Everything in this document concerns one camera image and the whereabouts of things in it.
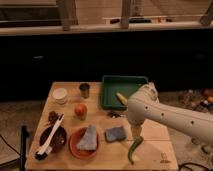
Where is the blue sponge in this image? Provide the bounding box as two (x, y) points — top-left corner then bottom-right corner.
(105, 126), (126, 143)

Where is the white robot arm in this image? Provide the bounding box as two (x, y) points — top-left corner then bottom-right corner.
(126, 82), (213, 145)

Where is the small metal cup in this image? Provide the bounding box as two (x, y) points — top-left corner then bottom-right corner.
(79, 83), (90, 98)

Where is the white paper cup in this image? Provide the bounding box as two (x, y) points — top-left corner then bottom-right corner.
(52, 88), (68, 104)

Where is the green chili pepper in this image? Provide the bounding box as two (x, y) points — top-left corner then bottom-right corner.
(127, 136), (144, 165)

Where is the yellow corn cob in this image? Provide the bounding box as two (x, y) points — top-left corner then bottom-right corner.
(116, 92), (127, 106)

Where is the grey folded cloth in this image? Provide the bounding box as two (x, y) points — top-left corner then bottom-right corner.
(77, 125), (97, 150)

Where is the green plastic tray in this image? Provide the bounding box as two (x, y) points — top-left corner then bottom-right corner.
(100, 75), (148, 110)

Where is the orange tomato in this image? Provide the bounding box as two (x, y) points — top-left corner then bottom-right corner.
(74, 103), (87, 116)

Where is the orange plate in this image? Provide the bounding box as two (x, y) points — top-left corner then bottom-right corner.
(69, 127), (98, 160)

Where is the dark red bowl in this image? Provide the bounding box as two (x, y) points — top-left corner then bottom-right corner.
(39, 126), (67, 153)

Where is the brown dried food piece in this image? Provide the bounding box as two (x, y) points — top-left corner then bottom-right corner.
(48, 111), (59, 125)

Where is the black stand post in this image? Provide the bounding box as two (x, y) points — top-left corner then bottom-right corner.
(19, 125), (29, 171)

